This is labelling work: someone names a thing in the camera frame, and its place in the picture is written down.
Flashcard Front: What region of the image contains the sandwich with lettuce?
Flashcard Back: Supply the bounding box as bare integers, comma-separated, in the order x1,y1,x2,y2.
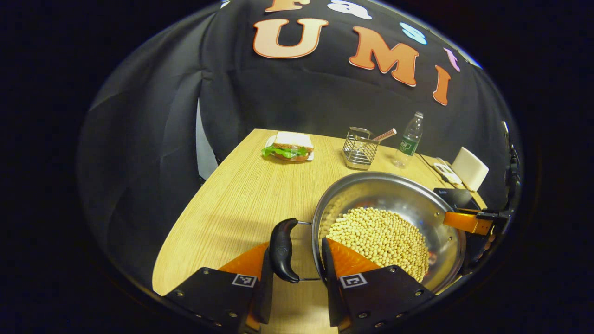
261,132,315,162

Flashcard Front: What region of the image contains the clear plastic water bottle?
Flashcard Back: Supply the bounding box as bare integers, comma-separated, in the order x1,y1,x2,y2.
392,111,424,168

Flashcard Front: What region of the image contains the white toaster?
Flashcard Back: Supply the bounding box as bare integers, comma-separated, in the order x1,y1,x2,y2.
451,147,490,192

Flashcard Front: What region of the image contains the steel pot with black handle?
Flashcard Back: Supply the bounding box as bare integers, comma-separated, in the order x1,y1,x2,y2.
269,172,467,294

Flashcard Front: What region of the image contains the black backdrop cloth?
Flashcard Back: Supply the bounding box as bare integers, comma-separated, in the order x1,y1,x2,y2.
77,0,523,288

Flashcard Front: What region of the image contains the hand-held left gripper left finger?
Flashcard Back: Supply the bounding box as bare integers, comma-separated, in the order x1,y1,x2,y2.
165,241,275,334

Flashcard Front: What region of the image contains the black induction cooktop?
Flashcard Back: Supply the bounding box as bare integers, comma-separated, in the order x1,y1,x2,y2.
433,187,483,212

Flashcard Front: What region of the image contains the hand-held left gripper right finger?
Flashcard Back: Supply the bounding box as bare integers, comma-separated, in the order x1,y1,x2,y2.
321,238,437,334

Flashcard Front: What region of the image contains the pile of soybeans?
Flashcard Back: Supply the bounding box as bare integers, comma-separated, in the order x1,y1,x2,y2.
325,206,430,283

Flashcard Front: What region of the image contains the wire mesh basket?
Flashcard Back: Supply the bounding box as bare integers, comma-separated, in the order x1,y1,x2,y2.
342,127,380,170

